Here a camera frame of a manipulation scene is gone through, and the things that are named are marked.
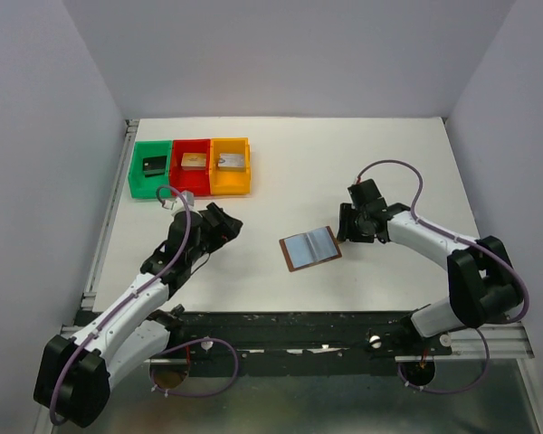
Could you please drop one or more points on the brown leather card holder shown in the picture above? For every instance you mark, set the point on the brown leather card holder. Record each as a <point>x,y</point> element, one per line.
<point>310,248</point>

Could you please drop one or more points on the black card in green bin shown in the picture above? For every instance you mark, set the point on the black card in green bin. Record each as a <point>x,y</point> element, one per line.
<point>154,166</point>

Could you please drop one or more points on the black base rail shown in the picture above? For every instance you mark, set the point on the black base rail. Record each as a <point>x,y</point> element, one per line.
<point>280,344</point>

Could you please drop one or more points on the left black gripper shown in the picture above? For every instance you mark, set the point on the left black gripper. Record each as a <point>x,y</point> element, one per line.
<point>225,231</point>

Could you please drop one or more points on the red plastic bin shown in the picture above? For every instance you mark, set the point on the red plastic bin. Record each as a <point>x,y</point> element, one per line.
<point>182,176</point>

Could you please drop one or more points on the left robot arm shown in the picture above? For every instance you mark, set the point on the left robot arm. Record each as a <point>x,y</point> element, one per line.
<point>78,373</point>

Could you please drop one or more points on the silver card in yellow bin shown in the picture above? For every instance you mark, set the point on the silver card in yellow bin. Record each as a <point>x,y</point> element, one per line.
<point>231,162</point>

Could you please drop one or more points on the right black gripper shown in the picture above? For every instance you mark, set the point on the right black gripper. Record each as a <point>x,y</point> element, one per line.
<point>347,211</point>

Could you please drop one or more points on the green plastic bin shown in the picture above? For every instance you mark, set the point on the green plastic bin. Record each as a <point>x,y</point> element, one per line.
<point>142,187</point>

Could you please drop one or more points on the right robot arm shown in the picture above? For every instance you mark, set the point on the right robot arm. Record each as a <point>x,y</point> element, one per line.
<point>481,284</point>

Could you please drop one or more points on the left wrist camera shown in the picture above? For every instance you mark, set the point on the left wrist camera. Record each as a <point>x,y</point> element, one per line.
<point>179,203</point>

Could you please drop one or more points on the gold card in red bin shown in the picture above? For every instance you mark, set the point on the gold card in red bin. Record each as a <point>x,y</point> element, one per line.
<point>193,161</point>

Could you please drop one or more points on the yellow plastic bin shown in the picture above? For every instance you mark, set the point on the yellow plastic bin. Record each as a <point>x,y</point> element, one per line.
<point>230,181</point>

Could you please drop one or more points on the aluminium frame rail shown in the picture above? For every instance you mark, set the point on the aluminium frame rail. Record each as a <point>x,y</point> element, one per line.
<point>83,303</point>

